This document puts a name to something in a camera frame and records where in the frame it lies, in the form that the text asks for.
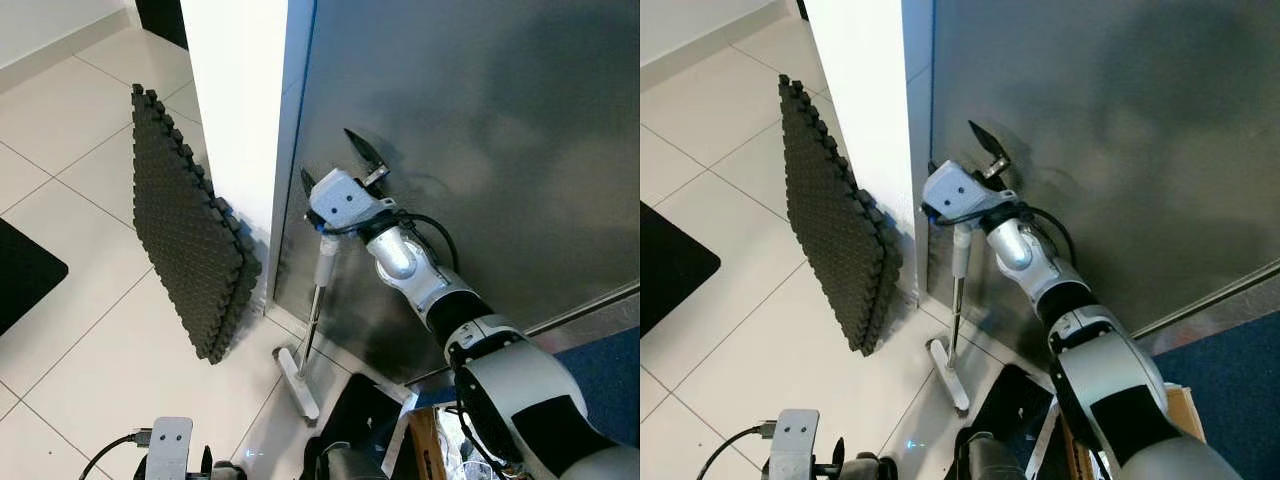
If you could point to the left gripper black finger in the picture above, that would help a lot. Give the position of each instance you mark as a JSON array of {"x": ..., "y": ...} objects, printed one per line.
[
  {"x": 207, "y": 460},
  {"x": 838, "y": 455}
]

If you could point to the white broom grey bristles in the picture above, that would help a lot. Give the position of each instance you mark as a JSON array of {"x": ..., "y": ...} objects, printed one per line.
[
  {"x": 300, "y": 385},
  {"x": 950, "y": 375}
]

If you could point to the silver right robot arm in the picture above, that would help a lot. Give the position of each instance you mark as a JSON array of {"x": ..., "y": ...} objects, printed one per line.
[
  {"x": 1110, "y": 390},
  {"x": 500, "y": 380}
]

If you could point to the black foam floor tiles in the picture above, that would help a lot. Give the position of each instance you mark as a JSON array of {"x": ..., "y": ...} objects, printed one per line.
[
  {"x": 190, "y": 240},
  {"x": 840, "y": 230}
]

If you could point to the black floor mat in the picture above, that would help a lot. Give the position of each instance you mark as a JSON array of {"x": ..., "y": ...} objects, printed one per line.
[
  {"x": 605, "y": 380},
  {"x": 1230, "y": 370},
  {"x": 675, "y": 265},
  {"x": 25, "y": 275}
]

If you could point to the dark grey refrigerator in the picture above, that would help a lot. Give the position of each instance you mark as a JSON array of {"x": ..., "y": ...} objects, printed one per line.
[
  {"x": 480, "y": 150},
  {"x": 1120, "y": 140}
]

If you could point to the grey right robot leg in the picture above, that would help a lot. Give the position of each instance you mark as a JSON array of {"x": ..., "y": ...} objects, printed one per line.
[
  {"x": 1010, "y": 410},
  {"x": 360, "y": 420}
]

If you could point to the open cardboard box red print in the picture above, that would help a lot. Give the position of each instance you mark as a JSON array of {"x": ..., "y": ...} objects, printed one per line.
[
  {"x": 1185, "y": 405},
  {"x": 425, "y": 445}
]

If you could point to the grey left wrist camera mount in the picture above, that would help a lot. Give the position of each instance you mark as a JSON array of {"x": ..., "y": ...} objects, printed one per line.
[
  {"x": 168, "y": 450},
  {"x": 795, "y": 445}
]

